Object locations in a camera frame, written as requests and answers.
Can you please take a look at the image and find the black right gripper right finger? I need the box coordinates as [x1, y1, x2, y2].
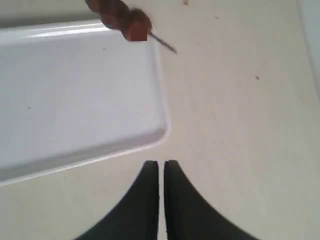
[163, 160, 253, 240]

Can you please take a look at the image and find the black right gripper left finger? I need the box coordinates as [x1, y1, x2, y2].
[77, 160, 160, 240]

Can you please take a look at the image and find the thin metal skewer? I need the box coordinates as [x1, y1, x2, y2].
[148, 32, 178, 54]

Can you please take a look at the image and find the white plastic tray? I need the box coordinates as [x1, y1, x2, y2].
[0, 20, 171, 186]

